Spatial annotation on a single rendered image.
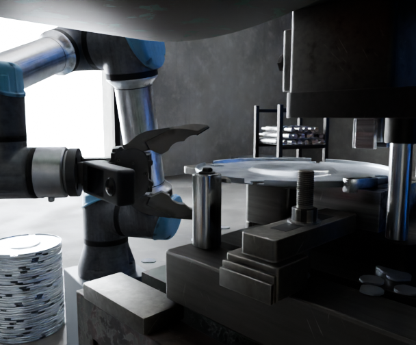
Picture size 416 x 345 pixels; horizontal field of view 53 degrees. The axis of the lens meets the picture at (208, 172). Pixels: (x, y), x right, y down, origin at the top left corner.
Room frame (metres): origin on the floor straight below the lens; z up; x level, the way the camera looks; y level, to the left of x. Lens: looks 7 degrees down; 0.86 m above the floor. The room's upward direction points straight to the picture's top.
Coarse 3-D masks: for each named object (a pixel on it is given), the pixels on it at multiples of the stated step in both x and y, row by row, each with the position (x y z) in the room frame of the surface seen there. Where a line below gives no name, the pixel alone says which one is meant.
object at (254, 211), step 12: (192, 168) 0.67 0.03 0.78; (252, 192) 0.61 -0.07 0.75; (264, 192) 0.59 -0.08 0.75; (276, 192) 0.58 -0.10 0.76; (288, 192) 0.57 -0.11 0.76; (252, 204) 0.61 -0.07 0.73; (264, 204) 0.59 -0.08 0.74; (276, 204) 0.58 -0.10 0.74; (288, 204) 0.57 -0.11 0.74; (252, 216) 0.61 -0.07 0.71; (264, 216) 0.59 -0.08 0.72; (276, 216) 0.58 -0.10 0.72
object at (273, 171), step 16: (224, 160) 0.72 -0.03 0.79; (240, 160) 0.74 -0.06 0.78; (256, 160) 0.76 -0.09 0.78; (272, 160) 0.76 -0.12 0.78; (288, 160) 0.76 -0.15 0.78; (304, 160) 0.75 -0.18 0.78; (336, 160) 0.72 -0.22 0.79; (240, 176) 0.56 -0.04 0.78; (256, 176) 0.56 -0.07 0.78; (272, 176) 0.56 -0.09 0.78; (288, 176) 0.56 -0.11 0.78; (320, 176) 0.56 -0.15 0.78; (336, 176) 0.56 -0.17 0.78; (352, 176) 0.56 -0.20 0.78; (368, 176) 0.56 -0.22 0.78; (384, 176) 0.57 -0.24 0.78
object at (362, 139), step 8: (360, 120) 0.52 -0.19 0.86; (368, 120) 0.51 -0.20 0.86; (376, 120) 0.51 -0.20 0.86; (360, 128) 0.52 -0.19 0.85; (368, 128) 0.51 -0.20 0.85; (376, 128) 0.51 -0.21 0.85; (360, 136) 0.52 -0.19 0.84; (368, 136) 0.51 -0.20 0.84; (376, 136) 0.51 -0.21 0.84; (360, 144) 0.52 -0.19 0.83; (368, 144) 0.51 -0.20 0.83; (376, 144) 0.54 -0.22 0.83; (384, 144) 0.54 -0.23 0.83
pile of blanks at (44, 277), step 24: (0, 264) 1.50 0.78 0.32; (24, 264) 1.53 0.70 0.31; (48, 264) 1.57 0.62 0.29; (0, 288) 1.50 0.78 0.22; (24, 288) 1.51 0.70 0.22; (48, 288) 1.57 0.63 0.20; (0, 312) 1.51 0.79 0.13; (24, 312) 1.51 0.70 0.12; (48, 312) 1.56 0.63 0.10; (0, 336) 1.51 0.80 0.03; (24, 336) 1.51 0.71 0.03
